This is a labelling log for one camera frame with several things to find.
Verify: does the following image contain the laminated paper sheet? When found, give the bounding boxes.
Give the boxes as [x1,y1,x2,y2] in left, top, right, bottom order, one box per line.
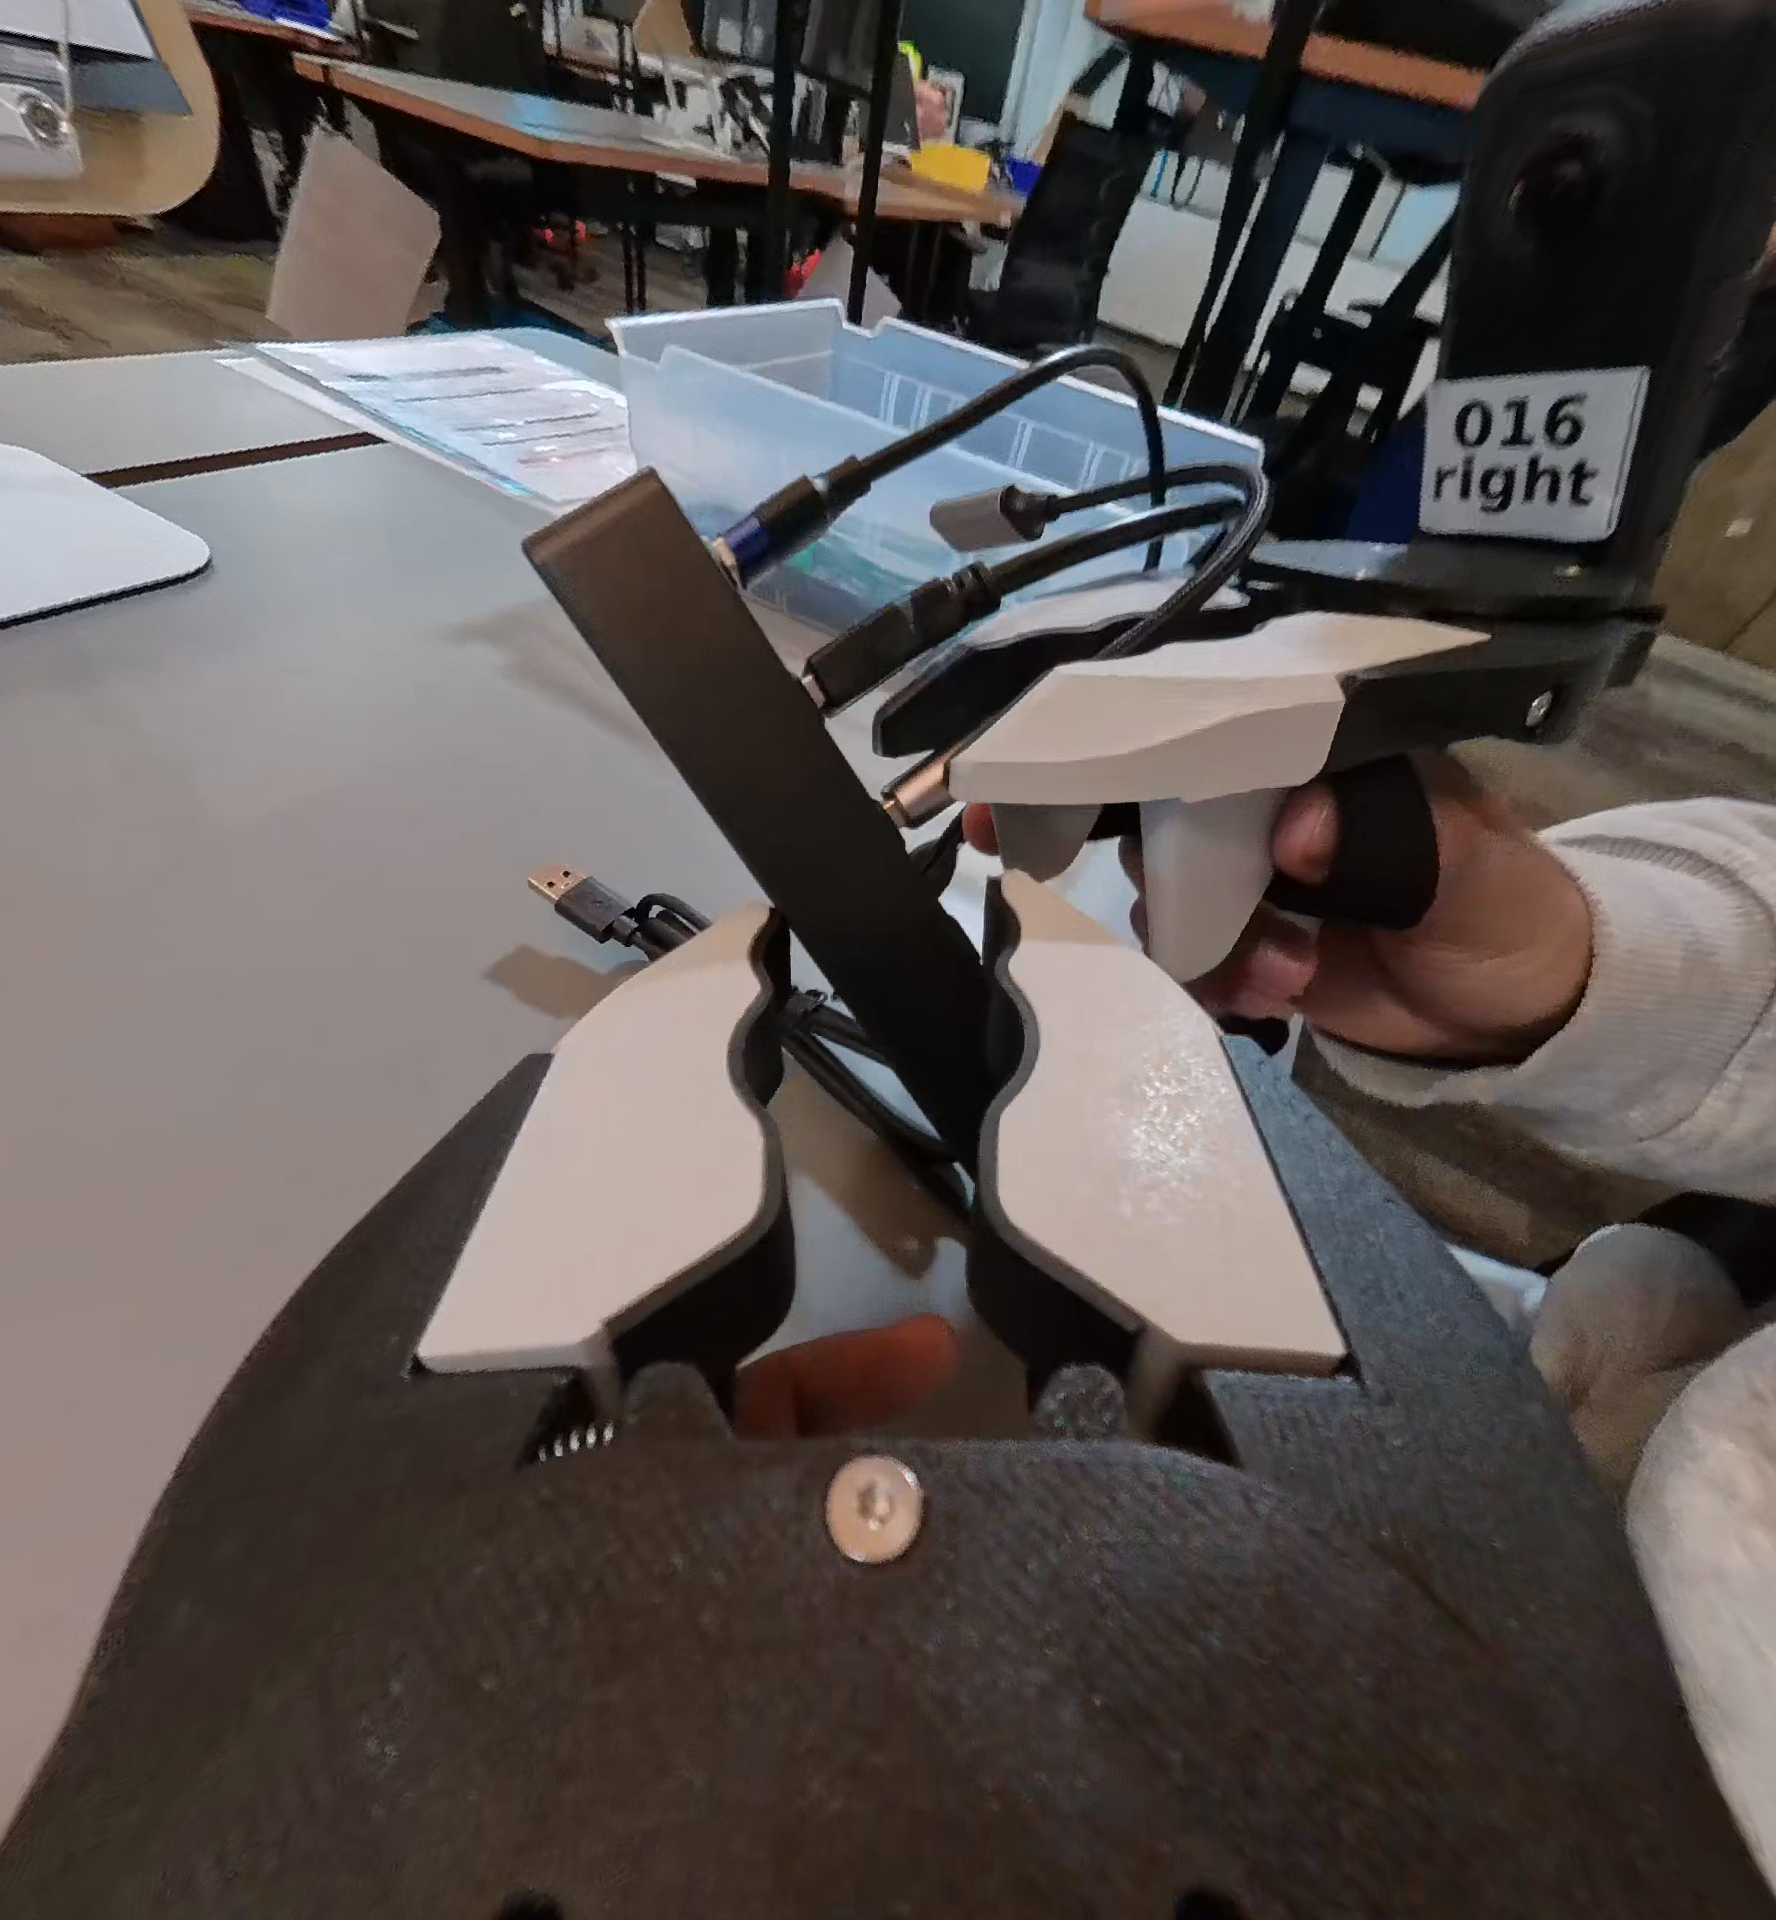
[221,328,635,504]

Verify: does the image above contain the person's right hand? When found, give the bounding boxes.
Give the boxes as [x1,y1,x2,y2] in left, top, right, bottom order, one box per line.
[963,783,1598,1066]

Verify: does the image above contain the person's right forearm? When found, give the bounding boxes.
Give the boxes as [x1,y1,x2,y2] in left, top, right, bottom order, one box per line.
[1294,783,1776,1277]

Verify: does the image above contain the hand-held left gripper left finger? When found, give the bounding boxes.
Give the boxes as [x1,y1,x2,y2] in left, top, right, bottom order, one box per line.
[416,901,796,1376]

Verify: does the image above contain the black hub cable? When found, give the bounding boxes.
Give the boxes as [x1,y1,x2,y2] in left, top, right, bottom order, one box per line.
[528,861,979,1202]

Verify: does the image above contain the black USB hub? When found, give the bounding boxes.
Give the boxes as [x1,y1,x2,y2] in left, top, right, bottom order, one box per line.
[524,469,1030,1187]

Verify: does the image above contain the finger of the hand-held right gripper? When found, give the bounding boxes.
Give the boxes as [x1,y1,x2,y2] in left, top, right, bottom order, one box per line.
[941,611,1493,806]
[874,577,1287,762]

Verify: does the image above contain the black office chair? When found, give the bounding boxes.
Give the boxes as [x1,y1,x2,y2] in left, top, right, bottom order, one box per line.
[963,112,1145,353]

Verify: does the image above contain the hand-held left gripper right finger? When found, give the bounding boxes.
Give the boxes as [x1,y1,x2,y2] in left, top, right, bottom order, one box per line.
[976,869,1355,1436]

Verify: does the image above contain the person's left hand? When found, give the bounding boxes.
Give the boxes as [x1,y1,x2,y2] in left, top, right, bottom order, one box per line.
[738,1316,965,1438]

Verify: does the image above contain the grey desk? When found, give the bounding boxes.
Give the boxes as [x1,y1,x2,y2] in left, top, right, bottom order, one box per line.
[0,328,1280,1920]

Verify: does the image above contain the clear plastic bin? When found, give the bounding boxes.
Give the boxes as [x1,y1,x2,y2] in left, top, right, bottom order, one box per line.
[608,296,1269,639]

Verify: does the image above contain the black cable grey plug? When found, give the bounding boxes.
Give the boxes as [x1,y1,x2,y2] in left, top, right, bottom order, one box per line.
[926,462,1272,660]

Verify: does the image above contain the leaning cardboard sheet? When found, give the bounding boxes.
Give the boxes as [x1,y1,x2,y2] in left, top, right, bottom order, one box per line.
[265,126,443,339]

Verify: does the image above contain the cable with silver barrel plug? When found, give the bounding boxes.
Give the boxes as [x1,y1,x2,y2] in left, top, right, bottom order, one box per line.
[882,748,979,828]

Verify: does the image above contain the white document stand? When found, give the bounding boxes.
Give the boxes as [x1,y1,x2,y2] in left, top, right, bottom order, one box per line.
[0,37,215,650]

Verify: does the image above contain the wooden background table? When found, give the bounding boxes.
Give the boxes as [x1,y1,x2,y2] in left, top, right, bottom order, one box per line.
[295,51,1025,323]
[1082,0,1489,114]

